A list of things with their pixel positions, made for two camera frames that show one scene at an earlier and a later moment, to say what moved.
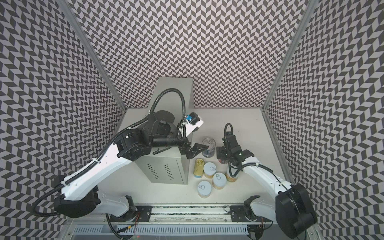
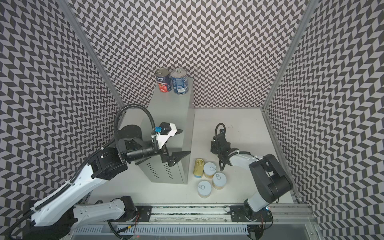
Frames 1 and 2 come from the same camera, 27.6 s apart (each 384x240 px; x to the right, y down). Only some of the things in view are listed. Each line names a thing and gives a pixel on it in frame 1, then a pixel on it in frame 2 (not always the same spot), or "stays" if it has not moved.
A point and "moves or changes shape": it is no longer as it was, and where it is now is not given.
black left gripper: x=184 y=149 -> x=175 y=158
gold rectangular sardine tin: x=198 y=168 stays
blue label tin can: x=223 y=161 moves or changes shape
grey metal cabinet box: x=168 y=165 stays
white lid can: x=209 y=169 stays
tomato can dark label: x=209 y=152 -> x=164 y=80
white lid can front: x=204 y=189 stays
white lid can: x=219 y=180 stays
